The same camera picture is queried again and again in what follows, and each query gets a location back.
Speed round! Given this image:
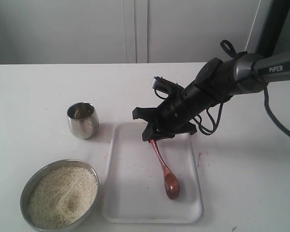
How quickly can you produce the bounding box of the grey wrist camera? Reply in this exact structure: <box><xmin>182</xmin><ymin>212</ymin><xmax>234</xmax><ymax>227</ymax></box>
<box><xmin>151</xmin><ymin>76</ymin><xmax>184</xmax><ymax>100</ymax></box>

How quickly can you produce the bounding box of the steel bowl of rice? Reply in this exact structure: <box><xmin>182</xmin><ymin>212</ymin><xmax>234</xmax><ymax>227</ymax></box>
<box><xmin>20</xmin><ymin>159</ymin><xmax>100</xmax><ymax>232</ymax></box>

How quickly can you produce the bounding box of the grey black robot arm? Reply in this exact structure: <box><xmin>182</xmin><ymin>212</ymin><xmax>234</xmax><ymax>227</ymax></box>
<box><xmin>132</xmin><ymin>51</ymin><xmax>290</xmax><ymax>142</ymax></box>

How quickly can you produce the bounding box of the dark grey cable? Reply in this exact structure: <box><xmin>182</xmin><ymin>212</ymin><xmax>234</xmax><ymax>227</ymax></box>
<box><xmin>153</xmin><ymin>40</ymin><xmax>290</xmax><ymax>143</ymax></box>

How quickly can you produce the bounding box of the white rectangular tray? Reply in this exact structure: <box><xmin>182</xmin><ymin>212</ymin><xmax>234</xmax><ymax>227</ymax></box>
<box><xmin>102</xmin><ymin>123</ymin><xmax>203</xmax><ymax>224</ymax></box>

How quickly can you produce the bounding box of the white cabinet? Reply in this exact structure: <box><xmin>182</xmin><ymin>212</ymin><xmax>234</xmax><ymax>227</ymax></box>
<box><xmin>0</xmin><ymin>0</ymin><xmax>272</xmax><ymax>64</ymax></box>

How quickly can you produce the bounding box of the stainless steel cup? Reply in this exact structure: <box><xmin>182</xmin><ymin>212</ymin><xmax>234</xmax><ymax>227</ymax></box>
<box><xmin>67</xmin><ymin>102</ymin><xmax>100</xmax><ymax>140</ymax></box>

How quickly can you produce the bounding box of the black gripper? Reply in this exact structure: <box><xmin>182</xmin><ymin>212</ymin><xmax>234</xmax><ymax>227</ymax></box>
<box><xmin>132</xmin><ymin>91</ymin><xmax>200</xmax><ymax>142</ymax></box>

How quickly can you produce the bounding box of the brown wooden spoon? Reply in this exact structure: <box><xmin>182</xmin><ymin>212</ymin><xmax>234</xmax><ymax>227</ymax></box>
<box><xmin>149</xmin><ymin>139</ymin><xmax>180</xmax><ymax>200</ymax></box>

